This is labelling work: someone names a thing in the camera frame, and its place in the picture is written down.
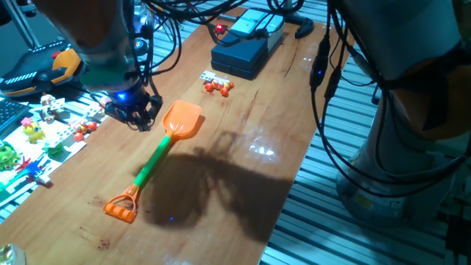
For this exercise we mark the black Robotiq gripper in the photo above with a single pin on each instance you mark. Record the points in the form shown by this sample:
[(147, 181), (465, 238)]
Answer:
[(134, 105)]

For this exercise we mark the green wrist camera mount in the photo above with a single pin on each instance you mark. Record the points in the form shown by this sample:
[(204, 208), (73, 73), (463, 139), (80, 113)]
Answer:
[(106, 79)]

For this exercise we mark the aluminium frame bar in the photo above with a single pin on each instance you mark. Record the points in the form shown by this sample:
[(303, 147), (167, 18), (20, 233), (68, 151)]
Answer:
[(23, 24), (287, 4)]

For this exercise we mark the orange green toy shovel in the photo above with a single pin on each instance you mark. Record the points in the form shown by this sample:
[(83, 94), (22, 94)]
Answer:
[(152, 163)]

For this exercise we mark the green toy stick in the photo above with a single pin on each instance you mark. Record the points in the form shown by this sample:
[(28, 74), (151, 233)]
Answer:
[(11, 182)]

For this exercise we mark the brown white figure toy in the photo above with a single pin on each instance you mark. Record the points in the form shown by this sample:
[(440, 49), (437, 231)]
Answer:
[(47, 99)]

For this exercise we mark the light blue gift box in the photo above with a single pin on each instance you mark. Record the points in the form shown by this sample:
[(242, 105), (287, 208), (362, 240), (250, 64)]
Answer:
[(274, 25)]

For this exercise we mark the blue toy airplane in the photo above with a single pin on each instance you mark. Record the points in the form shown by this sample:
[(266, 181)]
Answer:
[(35, 171)]

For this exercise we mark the red starfish toy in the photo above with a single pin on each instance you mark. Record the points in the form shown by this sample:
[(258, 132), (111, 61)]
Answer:
[(23, 163)]

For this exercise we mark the black keyboard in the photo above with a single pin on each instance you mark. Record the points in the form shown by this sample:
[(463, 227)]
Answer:
[(11, 114)]

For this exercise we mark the green frog toy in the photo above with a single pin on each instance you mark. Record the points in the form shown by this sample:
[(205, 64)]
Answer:
[(8, 156)]

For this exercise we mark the white paper sheet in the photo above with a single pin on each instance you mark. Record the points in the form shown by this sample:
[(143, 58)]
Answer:
[(35, 151)]

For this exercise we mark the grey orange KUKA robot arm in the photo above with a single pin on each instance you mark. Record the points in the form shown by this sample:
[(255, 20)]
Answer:
[(404, 37)]

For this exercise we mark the golden foil bag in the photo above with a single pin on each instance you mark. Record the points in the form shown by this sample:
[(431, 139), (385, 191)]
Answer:
[(11, 255)]

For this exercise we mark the red orange crab toy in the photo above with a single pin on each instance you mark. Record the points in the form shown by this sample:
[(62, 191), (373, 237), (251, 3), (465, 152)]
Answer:
[(84, 128), (219, 87)]

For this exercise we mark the green leaf toy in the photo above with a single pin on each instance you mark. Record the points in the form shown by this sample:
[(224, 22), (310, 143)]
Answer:
[(54, 150)]

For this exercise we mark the dark blue box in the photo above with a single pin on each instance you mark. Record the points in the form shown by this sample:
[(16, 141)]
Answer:
[(239, 55)]

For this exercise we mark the black orange teach pendant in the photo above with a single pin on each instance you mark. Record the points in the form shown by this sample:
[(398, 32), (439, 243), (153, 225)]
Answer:
[(33, 71)]

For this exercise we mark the round black disc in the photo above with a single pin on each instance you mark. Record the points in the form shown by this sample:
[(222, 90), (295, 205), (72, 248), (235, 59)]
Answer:
[(141, 47)]

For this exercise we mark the white dotted card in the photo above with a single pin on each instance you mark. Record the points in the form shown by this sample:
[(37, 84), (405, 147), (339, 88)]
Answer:
[(92, 110), (57, 104), (208, 76), (65, 135)]

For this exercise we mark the grey metal T bracket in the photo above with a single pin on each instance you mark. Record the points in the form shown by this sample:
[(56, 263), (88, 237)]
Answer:
[(225, 17)]

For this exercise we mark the yellow chick toy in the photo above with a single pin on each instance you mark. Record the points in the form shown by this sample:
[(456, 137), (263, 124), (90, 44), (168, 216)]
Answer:
[(33, 130)]

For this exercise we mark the black stand foot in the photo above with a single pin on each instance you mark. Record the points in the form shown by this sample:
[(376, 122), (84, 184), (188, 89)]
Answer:
[(305, 29)]

